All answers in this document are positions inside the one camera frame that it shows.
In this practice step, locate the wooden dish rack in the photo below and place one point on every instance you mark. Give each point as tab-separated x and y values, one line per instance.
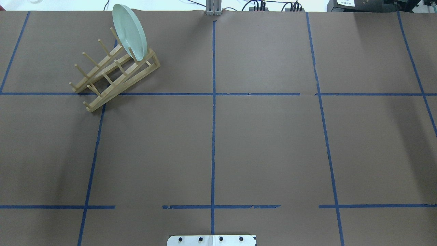
113	74

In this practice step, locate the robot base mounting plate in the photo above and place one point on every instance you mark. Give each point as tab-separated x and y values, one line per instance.
212	240

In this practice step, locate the pale green plate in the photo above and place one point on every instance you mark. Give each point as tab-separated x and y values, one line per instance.
130	31

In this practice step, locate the aluminium frame post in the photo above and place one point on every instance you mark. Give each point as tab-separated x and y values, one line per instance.
214	7

